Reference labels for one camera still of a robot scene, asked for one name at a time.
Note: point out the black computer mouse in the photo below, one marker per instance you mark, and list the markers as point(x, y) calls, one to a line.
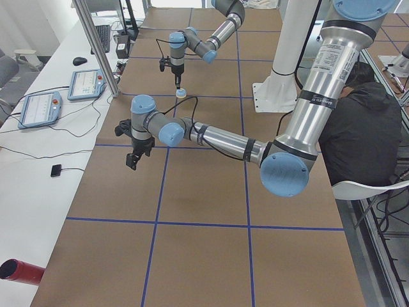
point(79, 61)

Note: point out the aluminium frame post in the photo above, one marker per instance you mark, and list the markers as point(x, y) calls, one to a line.
point(96, 45)

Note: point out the white camera mast pedestal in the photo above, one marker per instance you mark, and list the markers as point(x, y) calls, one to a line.
point(278, 93)

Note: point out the blue white call bell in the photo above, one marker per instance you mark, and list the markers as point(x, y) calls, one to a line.
point(181, 93)

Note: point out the person in black jacket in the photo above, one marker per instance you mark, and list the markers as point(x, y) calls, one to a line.
point(361, 138)

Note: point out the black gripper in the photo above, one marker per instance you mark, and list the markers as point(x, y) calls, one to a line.
point(142, 144)
point(177, 68)

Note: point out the black keyboard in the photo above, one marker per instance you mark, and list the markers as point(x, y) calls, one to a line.
point(104, 34)

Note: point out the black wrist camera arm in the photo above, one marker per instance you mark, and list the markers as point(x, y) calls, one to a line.
point(164, 62)

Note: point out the blue teach pendant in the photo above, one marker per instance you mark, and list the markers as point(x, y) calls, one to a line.
point(86, 84)
point(40, 109)

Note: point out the near blue teach pendant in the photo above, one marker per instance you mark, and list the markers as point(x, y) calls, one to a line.
point(40, 109)

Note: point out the far blue teach pendant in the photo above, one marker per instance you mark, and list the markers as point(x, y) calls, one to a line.
point(86, 84)

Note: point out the black power adapter box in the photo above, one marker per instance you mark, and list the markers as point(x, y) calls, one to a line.
point(122, 46)

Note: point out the red cylinder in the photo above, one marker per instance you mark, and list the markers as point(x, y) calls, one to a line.
point(22, 272)

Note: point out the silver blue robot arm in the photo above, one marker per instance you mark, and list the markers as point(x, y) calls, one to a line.
point(285, 162)
point(188, 38)

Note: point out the brown paper table mat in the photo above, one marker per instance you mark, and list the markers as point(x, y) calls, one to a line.
point(189, 226)

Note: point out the small black square puck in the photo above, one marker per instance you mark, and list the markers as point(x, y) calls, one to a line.
point(56, 170)

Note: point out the white chair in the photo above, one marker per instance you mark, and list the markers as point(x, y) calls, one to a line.
point(348, 190)

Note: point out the black monitor stand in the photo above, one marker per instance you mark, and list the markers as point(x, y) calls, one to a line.
point(131, 27)

